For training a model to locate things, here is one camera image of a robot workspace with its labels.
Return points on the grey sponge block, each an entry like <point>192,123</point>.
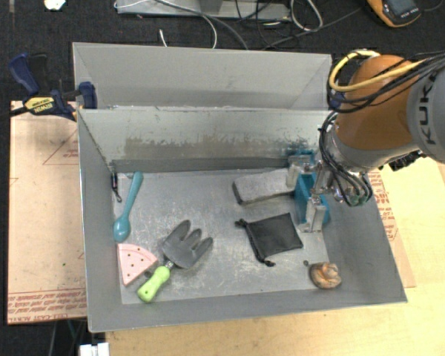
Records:
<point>261,187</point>

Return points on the grey metal bin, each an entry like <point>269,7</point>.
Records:
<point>207,273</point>

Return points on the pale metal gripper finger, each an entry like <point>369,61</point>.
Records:
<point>296,165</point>
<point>314,215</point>

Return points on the black cylinder on white bracket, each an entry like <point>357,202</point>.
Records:
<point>404,160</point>

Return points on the brown cardboard board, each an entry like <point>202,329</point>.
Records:
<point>44,217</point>

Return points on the teal plastic spoon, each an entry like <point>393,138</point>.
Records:
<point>121,228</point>

